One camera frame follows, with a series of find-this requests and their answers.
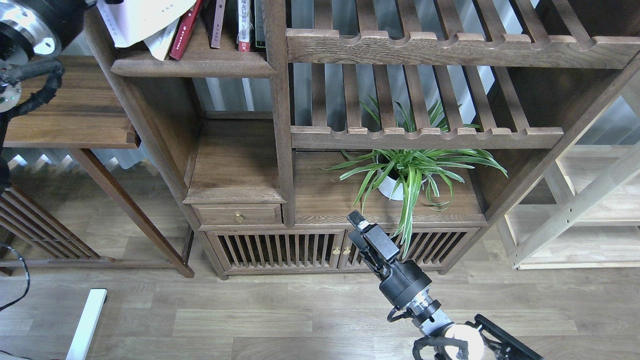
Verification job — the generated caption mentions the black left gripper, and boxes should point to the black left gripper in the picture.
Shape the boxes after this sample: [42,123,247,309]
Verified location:
[0,0,97,57]

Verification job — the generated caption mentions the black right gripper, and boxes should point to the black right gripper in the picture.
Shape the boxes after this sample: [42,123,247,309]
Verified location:
[347,210,432,309]

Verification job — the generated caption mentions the white lavender paperback book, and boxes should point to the white lavender paperback book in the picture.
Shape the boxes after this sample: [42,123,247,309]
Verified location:
[96,0,195,48]

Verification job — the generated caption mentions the yellow-green cover book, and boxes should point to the yellow-green cover book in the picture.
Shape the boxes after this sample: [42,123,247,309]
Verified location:
[144,18,180,61]

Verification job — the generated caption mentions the red paperback book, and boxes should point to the red paperback book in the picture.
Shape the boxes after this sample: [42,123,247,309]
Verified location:
[168,0,205,60]

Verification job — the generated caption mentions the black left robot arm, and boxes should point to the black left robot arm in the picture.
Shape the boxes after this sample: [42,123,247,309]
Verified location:
[1,0,96,139]

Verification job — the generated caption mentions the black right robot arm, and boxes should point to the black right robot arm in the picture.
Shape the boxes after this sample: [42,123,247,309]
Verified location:
[347,210,542,360]

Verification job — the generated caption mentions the white plant pot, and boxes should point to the white plant pot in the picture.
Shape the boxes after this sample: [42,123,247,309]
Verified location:
[377,170,404,201]

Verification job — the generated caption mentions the green spider plant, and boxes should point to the green spider plant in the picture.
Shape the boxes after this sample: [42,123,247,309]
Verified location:
[322,94,508,259]

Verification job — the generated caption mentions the brass drawer knob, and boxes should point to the brass drawer knob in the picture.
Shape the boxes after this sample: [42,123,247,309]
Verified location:
[234,211,245,224]

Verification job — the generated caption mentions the dark wooden bookshelf cabinet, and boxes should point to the dark wooden bookshelf cabinet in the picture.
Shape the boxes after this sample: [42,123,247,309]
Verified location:
[86,0,639,278]

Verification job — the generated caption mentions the white red upright book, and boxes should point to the white red upright book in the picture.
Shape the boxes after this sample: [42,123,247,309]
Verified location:
[237,0,253,53]

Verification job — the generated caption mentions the dark upright book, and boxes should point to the dark upright book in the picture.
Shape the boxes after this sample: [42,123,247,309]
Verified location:
[253,0,266,50]

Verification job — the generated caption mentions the dark slatted wooden rack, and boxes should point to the dark slatted wooden rack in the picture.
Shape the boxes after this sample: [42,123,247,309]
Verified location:
[1,176,191,274]

